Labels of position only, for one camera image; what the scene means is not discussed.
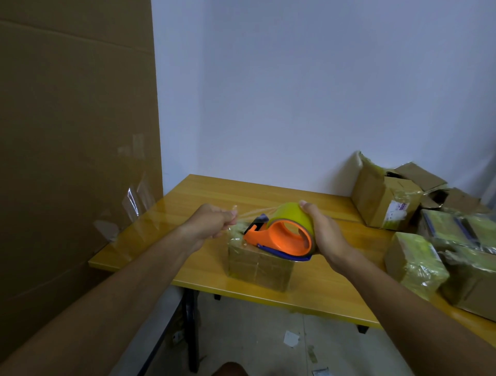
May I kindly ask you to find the taped box with blue stripe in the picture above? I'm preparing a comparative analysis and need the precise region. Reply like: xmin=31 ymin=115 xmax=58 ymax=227
xmin=416 ymin=209 xmax=479 ymax=251

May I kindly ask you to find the taped box with label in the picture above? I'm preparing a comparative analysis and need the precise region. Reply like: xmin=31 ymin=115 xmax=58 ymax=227
xmin=226 ymin=220 xmax=296 ymax=293

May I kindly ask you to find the person's left forearm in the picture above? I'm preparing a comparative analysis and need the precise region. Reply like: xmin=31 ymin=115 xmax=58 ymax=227
xmin=0 ymin=228 xmax=196 ymax=376

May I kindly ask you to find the row of cardboard boxes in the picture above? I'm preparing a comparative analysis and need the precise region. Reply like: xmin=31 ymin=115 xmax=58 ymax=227
xmin=350 ymin=150 xmax=491 ymax=232

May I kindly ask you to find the person's left hand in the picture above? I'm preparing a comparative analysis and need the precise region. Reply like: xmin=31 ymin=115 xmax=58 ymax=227
xmin=180 ymin=204 xmax=239 ymax=253

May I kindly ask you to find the large brown cardboard sheet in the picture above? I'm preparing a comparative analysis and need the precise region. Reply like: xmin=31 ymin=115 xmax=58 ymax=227
xmin=0 ymin=0 xmax=165 ymax=362

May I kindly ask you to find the white metal shelf rack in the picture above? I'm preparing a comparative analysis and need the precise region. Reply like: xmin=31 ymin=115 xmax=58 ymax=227
xmin=479 ymin=181 xmax=496 ymax=211

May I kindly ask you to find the person's right hand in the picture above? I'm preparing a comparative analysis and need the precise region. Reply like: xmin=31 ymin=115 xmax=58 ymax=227
xmin=299 ymin=200 xmax=355 ymax=272

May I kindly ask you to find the yellow wooden table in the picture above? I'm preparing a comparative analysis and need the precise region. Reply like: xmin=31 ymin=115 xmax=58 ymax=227
xmin=88 ymin=174 xmax=496 ymax=349

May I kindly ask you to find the small box with 031 label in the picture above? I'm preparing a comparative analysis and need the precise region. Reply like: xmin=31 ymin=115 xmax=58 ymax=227
xmin=383 ymin=231 xmax=452 ymax=303

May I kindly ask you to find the person's right forearm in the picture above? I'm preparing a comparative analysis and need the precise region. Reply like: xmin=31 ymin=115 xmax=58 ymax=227
xmin=336 ymin=249 xmax=496 ymax=376

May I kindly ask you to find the person's left leg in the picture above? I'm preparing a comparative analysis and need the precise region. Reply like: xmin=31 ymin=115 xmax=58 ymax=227
xmin=212 ymin=362 xmax=250 ymax=376

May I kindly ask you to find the orange dispenser with yellow tape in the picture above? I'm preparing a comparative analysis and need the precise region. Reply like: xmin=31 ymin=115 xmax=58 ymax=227
xmin=231 ymin=201 xmax=317 ymax=263

